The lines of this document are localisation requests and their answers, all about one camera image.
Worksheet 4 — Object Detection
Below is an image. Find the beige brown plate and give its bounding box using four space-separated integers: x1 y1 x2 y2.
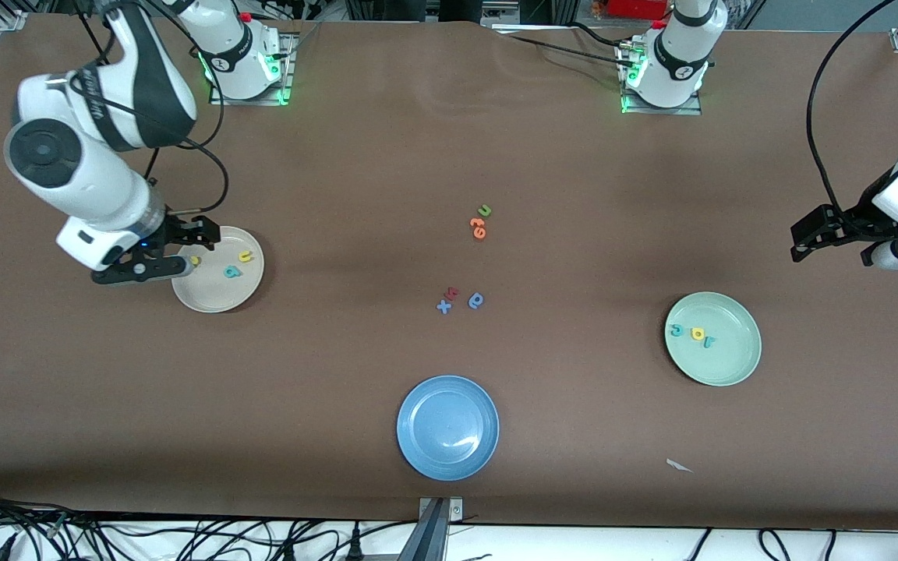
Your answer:
171 226 266 314

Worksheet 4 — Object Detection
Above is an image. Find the red box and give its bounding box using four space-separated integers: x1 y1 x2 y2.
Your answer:
603 0 670 20

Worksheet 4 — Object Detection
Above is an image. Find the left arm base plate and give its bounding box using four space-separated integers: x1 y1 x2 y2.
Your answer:
619 37 704 116

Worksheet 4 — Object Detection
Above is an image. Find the brown table cover sheet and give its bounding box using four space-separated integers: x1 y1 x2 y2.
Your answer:
0 12 898 532

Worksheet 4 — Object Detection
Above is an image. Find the black cable on table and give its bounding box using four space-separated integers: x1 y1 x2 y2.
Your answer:
492 26 634 68

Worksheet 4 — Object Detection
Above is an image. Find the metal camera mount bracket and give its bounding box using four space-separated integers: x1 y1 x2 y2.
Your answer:
418 497 465 561

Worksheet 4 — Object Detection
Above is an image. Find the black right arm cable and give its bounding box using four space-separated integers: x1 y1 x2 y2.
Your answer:
75 0 230 216

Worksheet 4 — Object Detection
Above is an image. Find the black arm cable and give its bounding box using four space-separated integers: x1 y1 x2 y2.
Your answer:
75 0 230 216
806 0 898 232

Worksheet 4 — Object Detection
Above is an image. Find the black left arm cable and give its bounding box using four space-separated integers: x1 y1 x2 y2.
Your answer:
806 0 898 232

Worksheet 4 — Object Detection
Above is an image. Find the green plate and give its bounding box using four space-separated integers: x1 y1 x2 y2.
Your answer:
664 291 762 388

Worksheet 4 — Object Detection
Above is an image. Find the blue plate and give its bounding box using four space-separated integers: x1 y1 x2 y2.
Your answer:
397 376 500 482

